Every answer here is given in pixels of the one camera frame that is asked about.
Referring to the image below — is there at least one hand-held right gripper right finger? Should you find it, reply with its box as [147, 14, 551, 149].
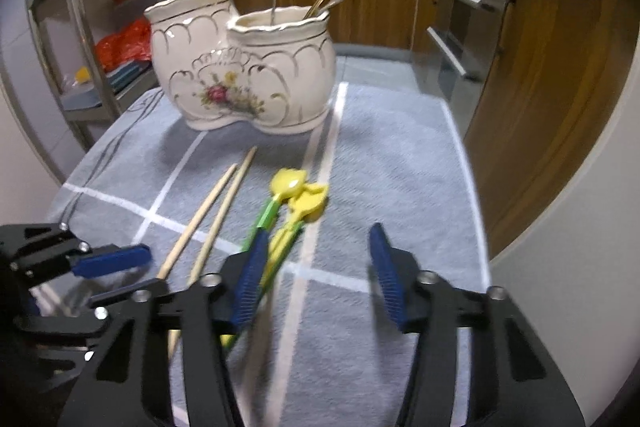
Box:
[367, 222, 586, 427]

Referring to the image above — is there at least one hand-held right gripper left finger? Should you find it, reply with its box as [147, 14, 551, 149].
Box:
[59, 229, 273, 427]

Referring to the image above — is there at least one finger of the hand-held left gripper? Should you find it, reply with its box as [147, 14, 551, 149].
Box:
[0, 223, 152, 280]
[14, 279, 171, 339]

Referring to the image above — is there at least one wooden chopstick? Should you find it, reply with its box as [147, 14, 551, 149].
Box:
[156, 163, 237, 280]
[166, 146, 258, 360]

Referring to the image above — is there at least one white floral ceramic utensil holder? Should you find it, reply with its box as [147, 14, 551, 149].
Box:
[143, 0, 337, 134]

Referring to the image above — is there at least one grey striped towel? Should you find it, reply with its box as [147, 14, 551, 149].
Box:
[47, 82, 493, 427]

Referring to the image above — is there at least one red plastic bag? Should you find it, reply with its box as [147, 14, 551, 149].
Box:
[95, 18, 153, 72]

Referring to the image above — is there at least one wooden kitchen cabinet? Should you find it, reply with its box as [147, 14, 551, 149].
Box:
[227, 0, 636, 260]

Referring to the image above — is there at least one metal shelf rack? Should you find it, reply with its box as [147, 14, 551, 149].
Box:
[25, 0, 211, 158]

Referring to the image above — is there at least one plastic container with red lid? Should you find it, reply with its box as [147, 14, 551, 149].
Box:
[112, 0, 151, 22]

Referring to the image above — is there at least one built-in oven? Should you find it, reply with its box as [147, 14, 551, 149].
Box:
[425, 0, 516, 102]

